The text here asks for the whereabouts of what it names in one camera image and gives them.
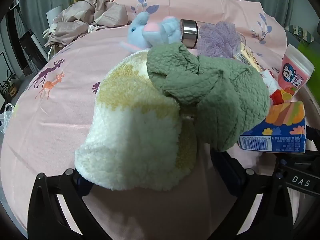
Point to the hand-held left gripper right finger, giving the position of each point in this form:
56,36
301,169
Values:
226,166

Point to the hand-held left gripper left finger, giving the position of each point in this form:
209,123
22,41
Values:
83,188

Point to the blue fruit print carton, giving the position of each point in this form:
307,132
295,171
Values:
282,127

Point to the cream yellow fleece cloth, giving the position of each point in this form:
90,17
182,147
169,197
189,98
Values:
130,140

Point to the green cardboard box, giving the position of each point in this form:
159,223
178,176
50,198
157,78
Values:
310,52

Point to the purple mesh bath pouf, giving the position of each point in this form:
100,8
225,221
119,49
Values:
220,40

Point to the blue plush elephant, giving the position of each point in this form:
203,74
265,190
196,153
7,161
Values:
160,30

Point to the pink printed bedsheet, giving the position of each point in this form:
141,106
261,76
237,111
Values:
50,120

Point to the red and white sock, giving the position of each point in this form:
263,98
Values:
268,80

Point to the pink plastic jar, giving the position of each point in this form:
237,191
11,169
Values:
292,75

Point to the white plastic bag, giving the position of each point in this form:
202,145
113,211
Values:
5,120

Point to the yellow snack packet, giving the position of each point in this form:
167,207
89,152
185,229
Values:
247,56

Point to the potted plant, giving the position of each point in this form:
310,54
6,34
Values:
10,85

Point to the striped pillow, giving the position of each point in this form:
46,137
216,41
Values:
301,33

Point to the glass bottle with steel cap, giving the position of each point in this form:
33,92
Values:
188,32

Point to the black stand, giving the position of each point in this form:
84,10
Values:
32,47

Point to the beige crumpled cloth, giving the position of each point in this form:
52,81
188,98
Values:
82,17

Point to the white cylinder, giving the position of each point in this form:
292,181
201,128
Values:
55,15

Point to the grey curtain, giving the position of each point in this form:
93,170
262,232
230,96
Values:
40,2

